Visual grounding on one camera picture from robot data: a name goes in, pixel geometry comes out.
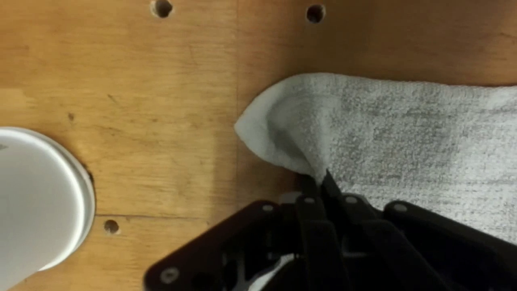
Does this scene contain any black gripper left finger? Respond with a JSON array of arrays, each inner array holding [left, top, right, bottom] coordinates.
[[143, 175, 324, 291]]

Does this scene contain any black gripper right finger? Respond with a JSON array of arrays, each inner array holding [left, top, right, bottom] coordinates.
[[321, 170, 517, 291]]

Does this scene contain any white terry towel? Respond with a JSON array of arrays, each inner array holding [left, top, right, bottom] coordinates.
[[232, 72, 517, 248]]

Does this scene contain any white paper cup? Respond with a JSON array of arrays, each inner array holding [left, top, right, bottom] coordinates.
[[0, 127, 97, 291]]

